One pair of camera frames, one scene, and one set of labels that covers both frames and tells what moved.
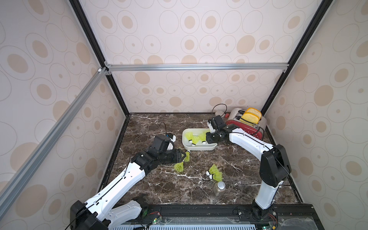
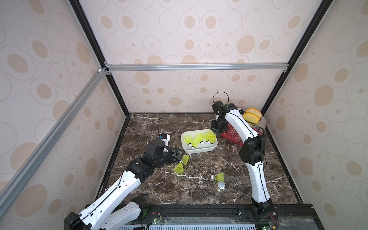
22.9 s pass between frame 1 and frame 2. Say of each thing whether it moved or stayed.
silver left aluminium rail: stayed
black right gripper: moved
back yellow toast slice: stayed
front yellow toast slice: stayed
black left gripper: stayed
